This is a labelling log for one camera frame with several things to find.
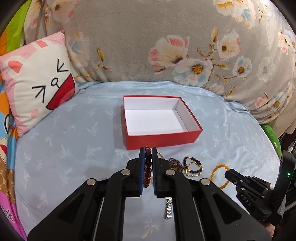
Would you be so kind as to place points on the green object at bedside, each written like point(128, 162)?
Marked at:
point(273, 139)

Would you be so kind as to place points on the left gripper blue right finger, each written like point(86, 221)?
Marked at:
point(202, 211)

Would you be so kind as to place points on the pink cat face pillow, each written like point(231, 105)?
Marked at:
point(38, 79)

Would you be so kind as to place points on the floral grey blanket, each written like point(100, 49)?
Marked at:
point(241, 50)

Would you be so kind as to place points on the light blue palm bedsheet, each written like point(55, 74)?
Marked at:
point(83, 138)

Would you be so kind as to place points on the red cardboard box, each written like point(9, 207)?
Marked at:
point(158, 121)

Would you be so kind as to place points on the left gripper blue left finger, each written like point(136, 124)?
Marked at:
point(96, 209)

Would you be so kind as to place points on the silver wrist watch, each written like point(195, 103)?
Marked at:
point(168, 208)

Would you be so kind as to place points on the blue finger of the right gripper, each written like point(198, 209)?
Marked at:
point(234, 177)

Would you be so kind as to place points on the colourful cartoon bedding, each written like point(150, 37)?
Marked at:
point(13, 14)

